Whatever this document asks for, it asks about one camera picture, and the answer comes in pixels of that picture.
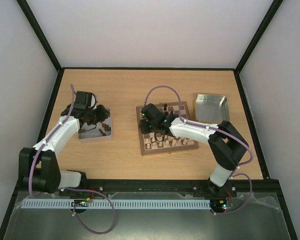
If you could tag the left metal tin tray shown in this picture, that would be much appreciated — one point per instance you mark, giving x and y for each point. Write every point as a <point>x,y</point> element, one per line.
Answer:
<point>90,133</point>

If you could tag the wooden chess board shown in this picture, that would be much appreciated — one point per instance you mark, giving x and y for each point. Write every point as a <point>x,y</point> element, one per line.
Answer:
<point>150,138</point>

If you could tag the metal tin tray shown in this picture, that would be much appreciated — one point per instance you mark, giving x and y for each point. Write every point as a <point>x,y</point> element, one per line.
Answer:
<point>90,133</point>
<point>211,108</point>

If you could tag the light blue cable duct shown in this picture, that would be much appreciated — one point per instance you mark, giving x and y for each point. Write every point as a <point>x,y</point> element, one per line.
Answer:
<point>118,204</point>

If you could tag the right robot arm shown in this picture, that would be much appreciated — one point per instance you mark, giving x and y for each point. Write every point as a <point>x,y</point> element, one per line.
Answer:
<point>226,143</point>

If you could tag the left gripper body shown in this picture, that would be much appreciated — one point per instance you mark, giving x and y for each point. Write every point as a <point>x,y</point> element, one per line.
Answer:
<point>96,118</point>

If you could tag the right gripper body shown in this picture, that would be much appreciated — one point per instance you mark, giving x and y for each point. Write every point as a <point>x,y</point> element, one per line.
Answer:
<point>145,125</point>

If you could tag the right metal tin tray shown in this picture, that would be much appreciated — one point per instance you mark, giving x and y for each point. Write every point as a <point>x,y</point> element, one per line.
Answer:
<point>211,108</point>

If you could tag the black frame base rail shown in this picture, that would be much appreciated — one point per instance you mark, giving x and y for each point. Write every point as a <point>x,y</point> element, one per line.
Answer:
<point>196,188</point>

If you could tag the dark chess piece in tray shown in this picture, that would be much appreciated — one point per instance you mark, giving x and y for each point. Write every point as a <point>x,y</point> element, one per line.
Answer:
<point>101,132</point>
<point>106,127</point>

